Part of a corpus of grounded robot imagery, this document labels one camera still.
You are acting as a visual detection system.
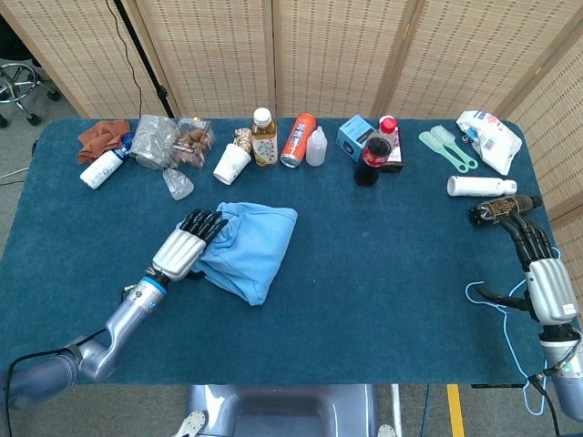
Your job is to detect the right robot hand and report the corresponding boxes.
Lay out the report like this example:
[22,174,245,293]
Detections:
[482,212,579,327]

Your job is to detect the yellow tea bottle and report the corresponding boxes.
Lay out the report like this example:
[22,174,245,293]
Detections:
[251,107,280,168]

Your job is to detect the clear bag of snacks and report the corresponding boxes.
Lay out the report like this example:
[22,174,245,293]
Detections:
[171,117,216,170]

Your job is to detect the white squeeze wash bottle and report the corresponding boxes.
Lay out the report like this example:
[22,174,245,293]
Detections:
[305,126,329,168]

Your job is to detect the brown crumpled cloth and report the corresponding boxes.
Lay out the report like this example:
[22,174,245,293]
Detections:
[77,118,133,165]

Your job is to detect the black tripod stand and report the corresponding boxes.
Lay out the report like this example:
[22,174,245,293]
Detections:
[111,0,177,119]

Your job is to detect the white printed plastic bag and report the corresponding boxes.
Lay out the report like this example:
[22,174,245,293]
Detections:
[455,109,524,177]

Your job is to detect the black brown hair dryer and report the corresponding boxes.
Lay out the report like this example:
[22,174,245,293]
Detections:
[468,194,543,227]

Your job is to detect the green scrubbing brush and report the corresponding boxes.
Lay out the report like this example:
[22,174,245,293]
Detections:
[430,125,479,170]
[418,130,470,173]

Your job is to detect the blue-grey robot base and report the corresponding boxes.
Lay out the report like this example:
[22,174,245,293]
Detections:
[172,384,404,437]

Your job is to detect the blue carpet table cover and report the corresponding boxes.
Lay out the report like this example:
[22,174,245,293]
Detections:
[0,117,573,388]

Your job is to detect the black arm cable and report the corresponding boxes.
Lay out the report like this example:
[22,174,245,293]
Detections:
[527,340,583,437]
[2,327,108,411]

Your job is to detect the chrome stool base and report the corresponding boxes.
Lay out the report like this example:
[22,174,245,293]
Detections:
[0,61,62,128]

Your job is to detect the white paper cup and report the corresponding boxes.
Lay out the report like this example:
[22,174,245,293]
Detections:
[212,143,252,186]

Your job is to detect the crumpled clear plastic piece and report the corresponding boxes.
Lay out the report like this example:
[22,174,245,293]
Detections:
[162,167,196,201]

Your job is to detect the cola bottle with red label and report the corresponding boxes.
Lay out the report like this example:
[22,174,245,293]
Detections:
[353,115,397,188]

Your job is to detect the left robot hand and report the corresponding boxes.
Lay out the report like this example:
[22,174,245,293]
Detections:
[151,208,230,281]

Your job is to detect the orange soda can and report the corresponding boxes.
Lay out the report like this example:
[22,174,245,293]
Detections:
[280,112,317,168]

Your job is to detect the grey roll in plastic bag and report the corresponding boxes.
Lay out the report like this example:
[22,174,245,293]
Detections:
[128,114,181,171]

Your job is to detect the white roll right edge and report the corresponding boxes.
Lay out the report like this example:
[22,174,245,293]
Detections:
[446,175,518,198]

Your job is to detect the bamboo folding screen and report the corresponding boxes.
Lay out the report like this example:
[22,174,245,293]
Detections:
[0,0,583,297]

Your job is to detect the light blue cardboard box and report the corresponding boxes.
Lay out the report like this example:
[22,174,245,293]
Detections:
[335,114,375,161]

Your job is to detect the light blue fleece pants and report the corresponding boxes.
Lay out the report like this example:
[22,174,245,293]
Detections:
[196,201,299,307]

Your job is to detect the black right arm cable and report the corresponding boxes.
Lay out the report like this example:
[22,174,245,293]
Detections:
[527,340,583,437]

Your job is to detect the white tube with blue cap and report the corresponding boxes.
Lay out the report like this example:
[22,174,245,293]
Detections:
[79,134,134,190]

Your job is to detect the dark pouch with purple label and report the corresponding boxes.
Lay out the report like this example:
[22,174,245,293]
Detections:
[380,127,405,173]

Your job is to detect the thin black hanging cable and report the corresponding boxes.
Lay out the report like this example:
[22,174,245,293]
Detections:
[105,0,145,117]

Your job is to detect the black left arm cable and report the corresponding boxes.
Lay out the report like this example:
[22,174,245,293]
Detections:
[2,327,108,411]

